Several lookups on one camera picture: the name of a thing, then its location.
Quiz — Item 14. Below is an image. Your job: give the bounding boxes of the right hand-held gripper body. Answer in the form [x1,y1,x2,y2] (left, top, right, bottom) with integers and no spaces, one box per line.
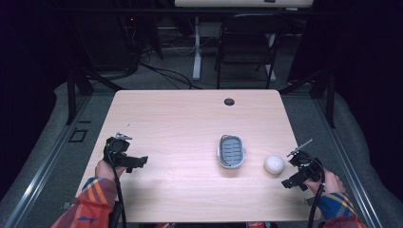
[286,139,325,183]

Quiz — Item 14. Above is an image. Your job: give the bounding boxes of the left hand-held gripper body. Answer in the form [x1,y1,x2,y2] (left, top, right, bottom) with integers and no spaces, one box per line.
[103,132,133,168]

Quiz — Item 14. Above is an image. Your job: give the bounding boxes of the person's left hand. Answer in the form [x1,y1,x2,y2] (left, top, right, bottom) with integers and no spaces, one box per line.
[95,159,126,181]

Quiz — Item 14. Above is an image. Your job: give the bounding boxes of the person's right hand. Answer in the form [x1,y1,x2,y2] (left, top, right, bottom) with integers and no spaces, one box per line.
[303,168,347,197]

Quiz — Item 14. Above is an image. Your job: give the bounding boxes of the white round soap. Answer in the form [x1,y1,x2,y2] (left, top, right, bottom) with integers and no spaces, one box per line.
[263,154,286,176]

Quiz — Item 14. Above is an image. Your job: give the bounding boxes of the grey soap dish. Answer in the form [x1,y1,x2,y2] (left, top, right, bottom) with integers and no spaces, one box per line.
[216,134,247,170]

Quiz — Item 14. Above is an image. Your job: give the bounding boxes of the black folding chair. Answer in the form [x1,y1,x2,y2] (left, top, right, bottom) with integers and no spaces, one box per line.
[216,12,288,90]

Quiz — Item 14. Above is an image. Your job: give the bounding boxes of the white desk with legs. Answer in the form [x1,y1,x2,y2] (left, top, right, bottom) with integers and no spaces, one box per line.
[173,0,315,82]

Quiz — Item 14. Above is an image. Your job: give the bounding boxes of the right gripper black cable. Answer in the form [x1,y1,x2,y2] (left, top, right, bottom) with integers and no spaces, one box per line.
[306,157,328,228]

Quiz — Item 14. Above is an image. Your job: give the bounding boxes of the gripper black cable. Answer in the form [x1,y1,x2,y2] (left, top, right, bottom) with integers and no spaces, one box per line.
[306,157,328,228]
[106,148,128,228]

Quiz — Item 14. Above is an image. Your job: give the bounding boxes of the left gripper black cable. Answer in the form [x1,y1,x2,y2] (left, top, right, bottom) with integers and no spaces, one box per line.
[106,148,128,228]

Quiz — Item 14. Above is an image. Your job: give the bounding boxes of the aluminium floor rail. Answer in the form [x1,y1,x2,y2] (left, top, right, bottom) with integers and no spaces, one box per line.
[313,98,383,228]
[2,94,93,228]

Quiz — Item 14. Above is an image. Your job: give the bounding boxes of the black floor outlet frame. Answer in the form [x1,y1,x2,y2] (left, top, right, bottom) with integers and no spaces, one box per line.
[67,127,89,143]

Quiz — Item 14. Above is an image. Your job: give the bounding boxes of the black metal frame stand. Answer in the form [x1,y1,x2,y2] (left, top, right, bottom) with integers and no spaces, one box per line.
[278,67,337,129]
[64,61,125,126]

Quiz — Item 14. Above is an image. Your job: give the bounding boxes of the black floor cables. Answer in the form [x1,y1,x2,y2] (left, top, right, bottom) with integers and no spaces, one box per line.
[126,18,203,90]

